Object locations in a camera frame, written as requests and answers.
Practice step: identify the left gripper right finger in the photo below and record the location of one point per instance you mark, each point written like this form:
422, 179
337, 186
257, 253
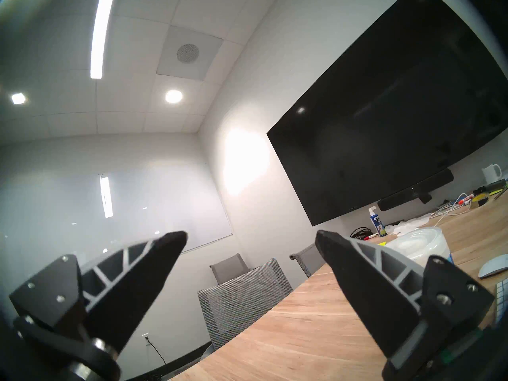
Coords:
369, 289

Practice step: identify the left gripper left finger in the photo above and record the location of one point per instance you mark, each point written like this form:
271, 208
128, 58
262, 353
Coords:
131, 289

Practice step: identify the disinfecting wipes canister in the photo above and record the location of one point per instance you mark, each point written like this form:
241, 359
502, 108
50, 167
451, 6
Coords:
420, 243

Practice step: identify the grey mesh office chair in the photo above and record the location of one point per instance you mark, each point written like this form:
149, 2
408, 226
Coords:
311, 259
238, 301

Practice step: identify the whiteboard cleaner spray bottle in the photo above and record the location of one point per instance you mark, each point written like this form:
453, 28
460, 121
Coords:
378, 223

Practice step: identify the crumpled white tissue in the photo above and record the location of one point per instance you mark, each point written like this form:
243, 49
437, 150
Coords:
408, 225

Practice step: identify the grey office chair with armrests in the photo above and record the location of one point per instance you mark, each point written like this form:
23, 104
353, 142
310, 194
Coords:
228, 268

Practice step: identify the black video sound bar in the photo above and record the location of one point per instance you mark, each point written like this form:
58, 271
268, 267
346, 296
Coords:
416, 191

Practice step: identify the white computer mouse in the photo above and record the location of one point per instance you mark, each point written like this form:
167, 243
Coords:
496, 266

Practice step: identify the white marker with red cap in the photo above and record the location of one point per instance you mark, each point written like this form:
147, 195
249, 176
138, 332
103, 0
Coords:
466, 199

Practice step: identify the white keyboard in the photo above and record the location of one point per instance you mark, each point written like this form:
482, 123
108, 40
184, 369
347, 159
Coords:
503, 301

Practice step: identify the black yellow tape roll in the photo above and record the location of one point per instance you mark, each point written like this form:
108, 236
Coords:
481, 199

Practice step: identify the black felt eraser block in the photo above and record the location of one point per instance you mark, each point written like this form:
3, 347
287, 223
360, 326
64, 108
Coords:
496, 185

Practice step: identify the white mug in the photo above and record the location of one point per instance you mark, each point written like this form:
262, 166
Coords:
491, 174

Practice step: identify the round ceiling light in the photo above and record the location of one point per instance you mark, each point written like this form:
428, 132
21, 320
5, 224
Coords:
174, 96

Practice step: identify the square ceiling light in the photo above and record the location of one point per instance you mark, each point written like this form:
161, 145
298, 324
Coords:
18, 99

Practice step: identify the round ceiling speaker grille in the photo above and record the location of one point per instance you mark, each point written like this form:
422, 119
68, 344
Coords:
187, 53

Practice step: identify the linear ceiling light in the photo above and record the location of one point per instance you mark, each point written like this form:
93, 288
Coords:
101, 27

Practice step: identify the white wall outlet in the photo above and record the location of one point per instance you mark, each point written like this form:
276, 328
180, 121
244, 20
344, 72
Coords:
146, 338

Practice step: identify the large glass wall board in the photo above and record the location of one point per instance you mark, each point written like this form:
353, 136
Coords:
59, 193

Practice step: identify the large black wall screen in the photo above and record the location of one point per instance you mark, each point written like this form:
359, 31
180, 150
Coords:
397, 114

